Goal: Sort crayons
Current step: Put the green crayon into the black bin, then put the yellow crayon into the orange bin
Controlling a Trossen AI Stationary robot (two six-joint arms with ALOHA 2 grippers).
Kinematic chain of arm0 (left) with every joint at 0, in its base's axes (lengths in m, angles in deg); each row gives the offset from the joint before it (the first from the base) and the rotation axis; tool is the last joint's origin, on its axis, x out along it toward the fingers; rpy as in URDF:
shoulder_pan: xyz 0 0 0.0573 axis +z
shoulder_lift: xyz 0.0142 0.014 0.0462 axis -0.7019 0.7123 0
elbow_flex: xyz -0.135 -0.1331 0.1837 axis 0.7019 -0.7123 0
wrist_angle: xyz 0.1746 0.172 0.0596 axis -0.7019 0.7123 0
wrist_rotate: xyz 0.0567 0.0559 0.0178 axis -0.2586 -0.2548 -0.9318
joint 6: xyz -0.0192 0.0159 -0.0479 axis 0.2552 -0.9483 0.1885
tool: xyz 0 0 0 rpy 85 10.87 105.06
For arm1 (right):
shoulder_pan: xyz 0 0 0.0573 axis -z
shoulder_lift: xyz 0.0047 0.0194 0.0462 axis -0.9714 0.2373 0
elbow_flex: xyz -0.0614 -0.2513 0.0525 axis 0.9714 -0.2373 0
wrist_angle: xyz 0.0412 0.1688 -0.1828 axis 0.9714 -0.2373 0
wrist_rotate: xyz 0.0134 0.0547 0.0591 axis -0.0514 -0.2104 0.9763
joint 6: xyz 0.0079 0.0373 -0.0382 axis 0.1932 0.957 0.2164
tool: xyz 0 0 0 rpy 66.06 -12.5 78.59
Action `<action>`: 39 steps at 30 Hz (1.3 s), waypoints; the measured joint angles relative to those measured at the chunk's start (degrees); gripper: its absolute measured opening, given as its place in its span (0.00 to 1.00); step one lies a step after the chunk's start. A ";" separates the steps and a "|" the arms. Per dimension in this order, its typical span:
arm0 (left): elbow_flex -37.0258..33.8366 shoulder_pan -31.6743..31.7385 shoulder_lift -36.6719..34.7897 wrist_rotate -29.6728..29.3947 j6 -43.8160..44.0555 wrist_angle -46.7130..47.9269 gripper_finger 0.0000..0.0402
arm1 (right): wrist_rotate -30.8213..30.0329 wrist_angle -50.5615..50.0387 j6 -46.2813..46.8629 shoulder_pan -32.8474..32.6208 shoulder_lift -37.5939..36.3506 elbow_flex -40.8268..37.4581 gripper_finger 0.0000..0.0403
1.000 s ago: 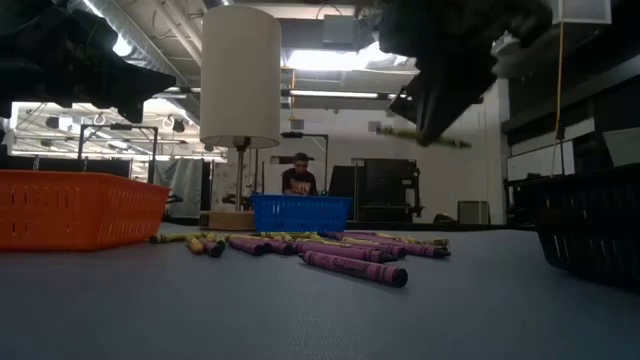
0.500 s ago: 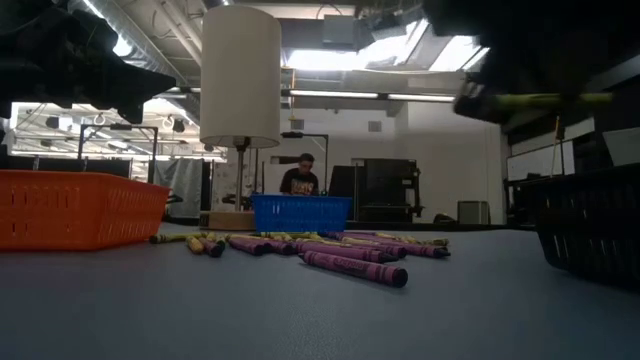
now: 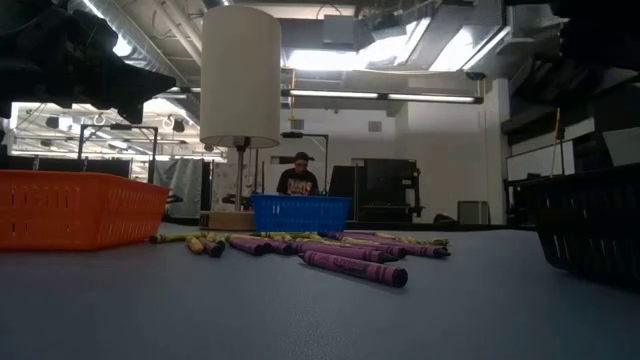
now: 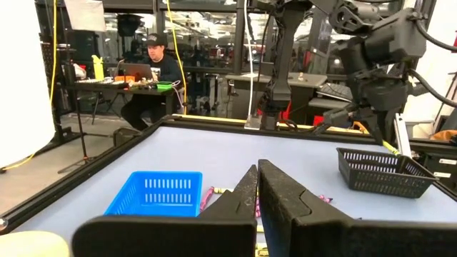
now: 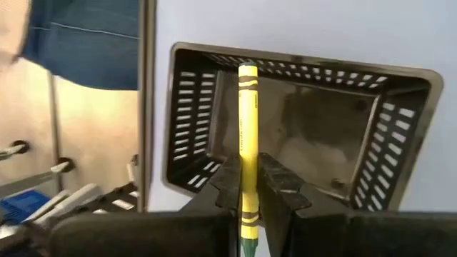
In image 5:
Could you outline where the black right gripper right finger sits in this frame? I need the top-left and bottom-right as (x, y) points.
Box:
(256, 152), (457, 257)

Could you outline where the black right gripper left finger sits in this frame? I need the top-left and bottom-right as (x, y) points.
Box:
(49, 153), (242, 257)

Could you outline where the yellow crayon green tip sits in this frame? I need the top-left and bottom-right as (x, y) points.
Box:
(237, 63), (261, 257)

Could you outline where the black slotted crate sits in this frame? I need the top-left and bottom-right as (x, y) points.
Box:
(89, 181), (139, 215)

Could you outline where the grey metal bar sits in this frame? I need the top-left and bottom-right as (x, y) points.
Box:
(0, 157), (75, 199)
(21, 183), (103, 229)

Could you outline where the black plastic basket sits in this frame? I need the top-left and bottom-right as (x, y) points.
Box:
(162, 41), (445, 215)

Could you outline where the blue plastic crate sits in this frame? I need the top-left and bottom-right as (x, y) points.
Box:
(0, 188), (51, 226)

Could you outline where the black table frame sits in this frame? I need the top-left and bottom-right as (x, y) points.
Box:
(136, 0), (158, 214)

